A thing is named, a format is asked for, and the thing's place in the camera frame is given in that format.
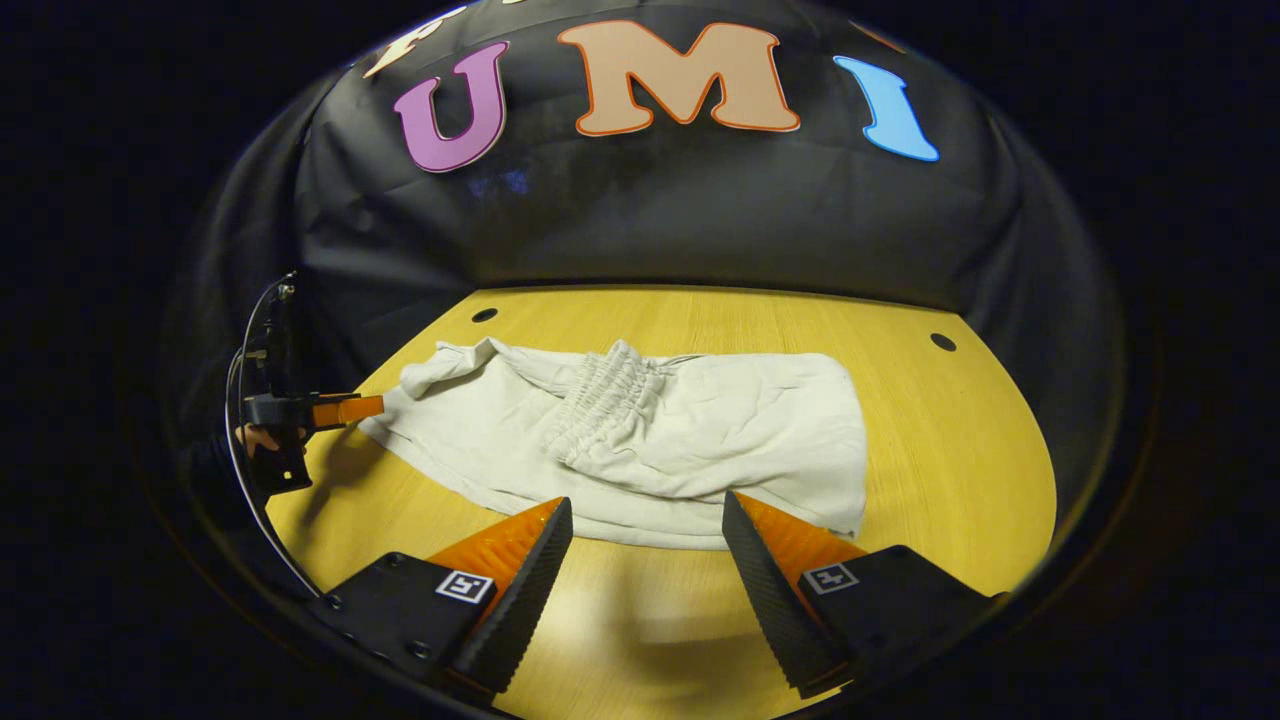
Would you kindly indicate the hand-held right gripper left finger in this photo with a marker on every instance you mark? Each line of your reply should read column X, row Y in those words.
column 520, row 600

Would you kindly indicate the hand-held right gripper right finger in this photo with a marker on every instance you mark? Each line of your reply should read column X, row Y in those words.
column 775, row 600

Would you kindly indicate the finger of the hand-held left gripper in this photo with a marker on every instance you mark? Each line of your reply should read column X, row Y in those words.
column 350, row 410

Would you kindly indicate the cream white jeans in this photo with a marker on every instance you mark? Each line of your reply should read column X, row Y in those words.
column 720, row 430

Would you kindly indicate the black backdrop cloth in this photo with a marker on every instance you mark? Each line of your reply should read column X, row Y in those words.
column 700, row 210

